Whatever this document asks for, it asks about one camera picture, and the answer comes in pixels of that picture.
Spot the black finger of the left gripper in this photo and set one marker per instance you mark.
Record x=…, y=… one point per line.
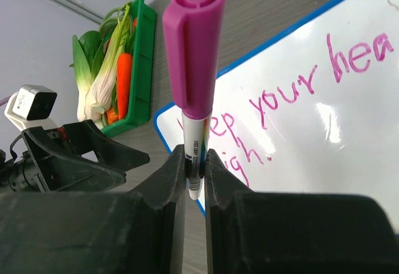
x=84, y=137
x=79, y=173

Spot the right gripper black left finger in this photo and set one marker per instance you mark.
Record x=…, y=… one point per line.
x=140, y=231

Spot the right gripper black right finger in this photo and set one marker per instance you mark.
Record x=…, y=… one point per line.
x=256, y=232

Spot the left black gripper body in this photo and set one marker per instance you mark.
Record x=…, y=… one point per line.
x=34, y=174

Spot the blue framed whiteboard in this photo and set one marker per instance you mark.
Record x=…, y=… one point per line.
x=315, y=108

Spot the white marker pink cap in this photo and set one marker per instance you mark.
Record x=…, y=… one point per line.
x=192, y=32

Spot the pale green celery toy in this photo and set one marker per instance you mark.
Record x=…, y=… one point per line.
x=99, y=97

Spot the orange carrot toy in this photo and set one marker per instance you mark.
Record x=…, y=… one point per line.
x=124, y=71

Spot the green bok choy toy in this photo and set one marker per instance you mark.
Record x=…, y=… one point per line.
x=87, y=52

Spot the green plastic basket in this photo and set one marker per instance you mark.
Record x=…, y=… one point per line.
x=141, y=81

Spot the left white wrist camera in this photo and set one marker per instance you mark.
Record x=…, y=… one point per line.
x=31, y=107

